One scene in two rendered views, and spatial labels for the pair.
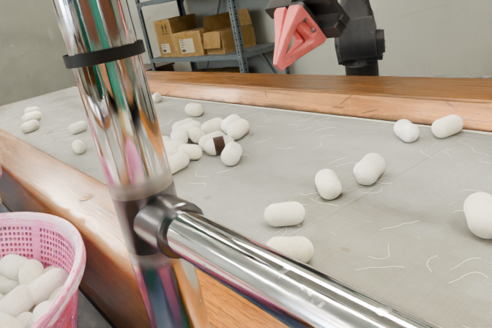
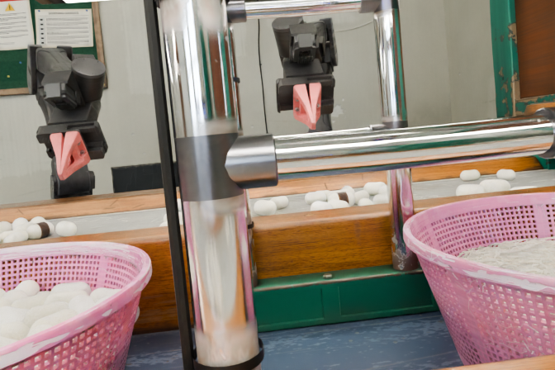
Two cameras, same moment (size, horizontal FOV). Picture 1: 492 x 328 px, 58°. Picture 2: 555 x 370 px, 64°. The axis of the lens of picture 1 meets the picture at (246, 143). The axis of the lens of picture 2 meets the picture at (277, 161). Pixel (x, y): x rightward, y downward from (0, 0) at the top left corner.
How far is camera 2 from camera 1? 0.37 m
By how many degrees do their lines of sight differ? 58
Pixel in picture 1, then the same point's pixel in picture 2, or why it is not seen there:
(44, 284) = (30, 286)
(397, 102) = (158, 197)
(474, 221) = (267, 206)
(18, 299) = (23, 294)
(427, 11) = (46, 190)
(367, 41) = (83, 178)
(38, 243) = not seen: outside the picture
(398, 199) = not seen: hidden behind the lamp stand
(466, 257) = not seen: hidden behind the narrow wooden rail
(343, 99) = (111, 202)
